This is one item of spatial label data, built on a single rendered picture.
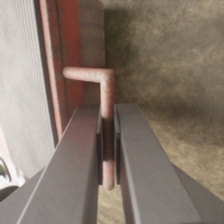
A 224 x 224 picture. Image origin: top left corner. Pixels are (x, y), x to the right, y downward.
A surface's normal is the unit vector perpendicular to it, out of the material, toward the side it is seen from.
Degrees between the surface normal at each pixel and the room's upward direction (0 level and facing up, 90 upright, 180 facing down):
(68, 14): 90
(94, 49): 82
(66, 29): 90
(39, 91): 0
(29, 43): 0
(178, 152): 0
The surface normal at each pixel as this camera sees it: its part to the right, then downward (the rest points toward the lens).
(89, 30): 0.53, 0.29
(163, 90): -0.62, 0.28
